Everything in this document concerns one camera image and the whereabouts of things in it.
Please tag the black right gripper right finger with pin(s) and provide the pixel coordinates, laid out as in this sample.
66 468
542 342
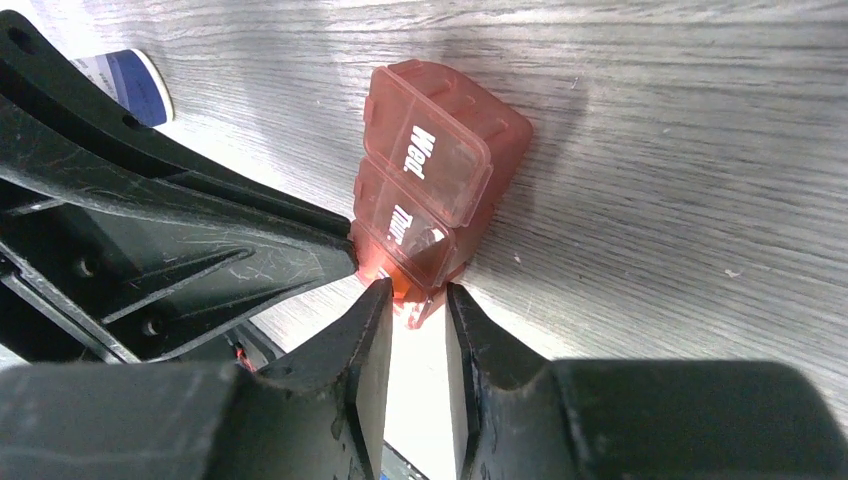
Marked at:
528 417

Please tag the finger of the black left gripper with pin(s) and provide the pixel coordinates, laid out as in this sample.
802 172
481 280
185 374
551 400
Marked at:
132 132
133 260

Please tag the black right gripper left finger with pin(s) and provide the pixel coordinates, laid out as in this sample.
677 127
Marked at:
316 413

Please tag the white capped pill bottle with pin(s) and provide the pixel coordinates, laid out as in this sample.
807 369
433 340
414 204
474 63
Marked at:
131 79

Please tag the brown translucent pill container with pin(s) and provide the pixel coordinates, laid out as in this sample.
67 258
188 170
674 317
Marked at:
440 153

